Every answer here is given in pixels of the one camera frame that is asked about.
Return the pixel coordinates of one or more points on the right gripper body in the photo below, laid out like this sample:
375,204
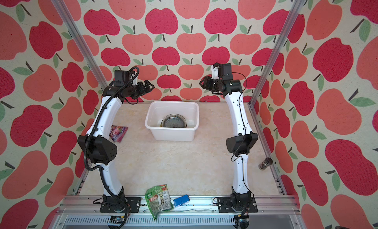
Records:
216,85

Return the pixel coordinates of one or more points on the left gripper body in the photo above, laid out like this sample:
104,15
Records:
135,91

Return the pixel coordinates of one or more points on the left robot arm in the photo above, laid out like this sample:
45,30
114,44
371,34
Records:
99,151

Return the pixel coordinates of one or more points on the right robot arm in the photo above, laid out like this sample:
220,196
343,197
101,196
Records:
242,141

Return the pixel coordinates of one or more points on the white plastic bin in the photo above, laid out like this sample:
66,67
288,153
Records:
160,109

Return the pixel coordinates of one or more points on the purple snack bag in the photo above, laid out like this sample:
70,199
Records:
117,133

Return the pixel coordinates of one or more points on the dark spice jar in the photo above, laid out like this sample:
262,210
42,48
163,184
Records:
267,162

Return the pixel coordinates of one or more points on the green snack packet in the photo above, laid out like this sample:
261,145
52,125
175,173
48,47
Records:
158,200

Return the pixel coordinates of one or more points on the blue small box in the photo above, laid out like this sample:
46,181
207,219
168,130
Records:
181,200

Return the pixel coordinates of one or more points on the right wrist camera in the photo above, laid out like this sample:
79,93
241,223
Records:
215,71

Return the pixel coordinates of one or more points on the left aluminium frame post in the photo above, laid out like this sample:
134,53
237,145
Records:
67,18

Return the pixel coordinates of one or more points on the aluminium frame post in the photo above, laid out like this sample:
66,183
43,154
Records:
67,18
282,38

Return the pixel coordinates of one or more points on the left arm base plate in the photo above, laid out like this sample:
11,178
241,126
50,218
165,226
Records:
111,205

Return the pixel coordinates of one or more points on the right aluminium frame post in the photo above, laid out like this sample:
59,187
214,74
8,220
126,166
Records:
282,38

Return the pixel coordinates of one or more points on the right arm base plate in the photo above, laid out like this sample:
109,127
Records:
229,205

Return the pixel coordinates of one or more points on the aluminium front rail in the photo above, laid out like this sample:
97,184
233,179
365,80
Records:
201,212

